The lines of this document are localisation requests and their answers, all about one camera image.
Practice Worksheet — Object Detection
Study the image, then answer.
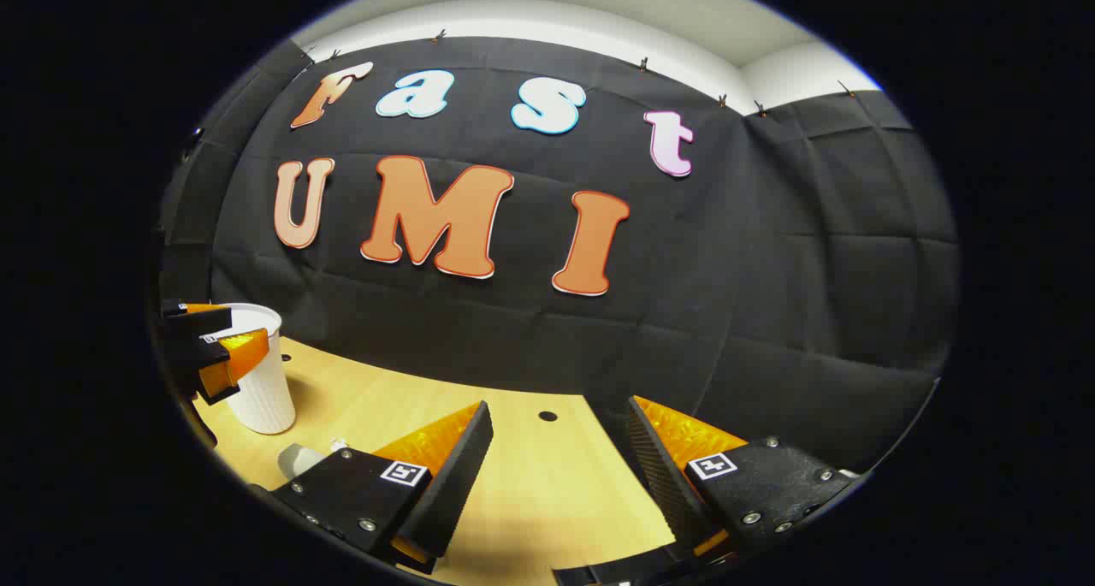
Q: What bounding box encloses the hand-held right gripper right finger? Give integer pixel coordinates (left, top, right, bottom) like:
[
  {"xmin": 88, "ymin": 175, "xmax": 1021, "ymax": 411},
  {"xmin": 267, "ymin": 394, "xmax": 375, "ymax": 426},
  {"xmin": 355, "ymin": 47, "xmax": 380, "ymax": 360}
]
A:
[{"xmin": 627, "ymin": 395, "xmax": 858, "ymax": 557}]

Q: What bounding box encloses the wooden desktop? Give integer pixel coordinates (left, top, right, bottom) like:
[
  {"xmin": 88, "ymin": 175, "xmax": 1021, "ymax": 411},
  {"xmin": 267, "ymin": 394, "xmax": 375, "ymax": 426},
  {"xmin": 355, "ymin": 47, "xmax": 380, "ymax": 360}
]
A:
[{"xmin": 190, "ymin": 336, "xmax": 678, "ymax": 586}]

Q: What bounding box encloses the grey dustpan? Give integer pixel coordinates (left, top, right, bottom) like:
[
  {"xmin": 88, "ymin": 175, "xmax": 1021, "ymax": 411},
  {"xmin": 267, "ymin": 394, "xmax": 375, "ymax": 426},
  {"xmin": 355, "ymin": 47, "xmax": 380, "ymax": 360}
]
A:
[{"xmin": 277, "ymin": 442, "xmax": 328, "ymax": 481}]

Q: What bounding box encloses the white ribbed garbage bin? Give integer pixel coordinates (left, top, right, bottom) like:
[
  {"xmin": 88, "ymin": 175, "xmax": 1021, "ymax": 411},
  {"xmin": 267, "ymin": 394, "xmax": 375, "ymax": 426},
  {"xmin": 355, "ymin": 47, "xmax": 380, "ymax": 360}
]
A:
[{"xmin": 202, "ymin": 303, "xmax": 297, "ymax": 435}]

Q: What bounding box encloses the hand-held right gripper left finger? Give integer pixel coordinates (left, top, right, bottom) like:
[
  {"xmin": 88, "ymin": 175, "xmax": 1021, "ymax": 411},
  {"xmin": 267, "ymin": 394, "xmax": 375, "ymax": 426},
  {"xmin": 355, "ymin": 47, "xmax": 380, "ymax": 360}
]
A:
[{"xmin": 270, "ymin": 400, "xmax": 494, "ymax": 575}]

